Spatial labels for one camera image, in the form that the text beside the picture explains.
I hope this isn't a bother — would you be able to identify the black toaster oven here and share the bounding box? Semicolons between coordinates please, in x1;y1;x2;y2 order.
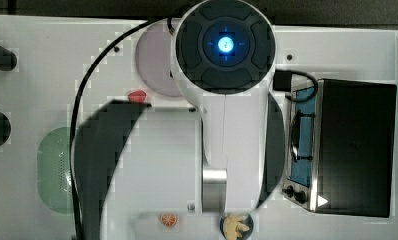
282;79;397;218

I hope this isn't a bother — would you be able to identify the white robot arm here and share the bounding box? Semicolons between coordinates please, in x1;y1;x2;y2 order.
71;0;277;240

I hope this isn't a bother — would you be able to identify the strawberry near plate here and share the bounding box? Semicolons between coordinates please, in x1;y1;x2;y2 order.
128;90;147;103

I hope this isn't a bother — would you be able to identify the lilac round plate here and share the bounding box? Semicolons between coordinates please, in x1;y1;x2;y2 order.
135;20;182;97

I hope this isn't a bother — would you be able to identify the orange slice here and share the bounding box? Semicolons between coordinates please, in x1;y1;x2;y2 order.
159;213;178;228

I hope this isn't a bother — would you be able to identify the blue bowl with banana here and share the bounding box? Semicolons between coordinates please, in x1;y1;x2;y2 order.
220;212;254;240

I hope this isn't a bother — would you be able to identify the green oval colander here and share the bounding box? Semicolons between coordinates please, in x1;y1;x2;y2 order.
37;127;73;214

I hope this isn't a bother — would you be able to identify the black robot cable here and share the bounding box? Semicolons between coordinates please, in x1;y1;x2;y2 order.
68;17;181;240

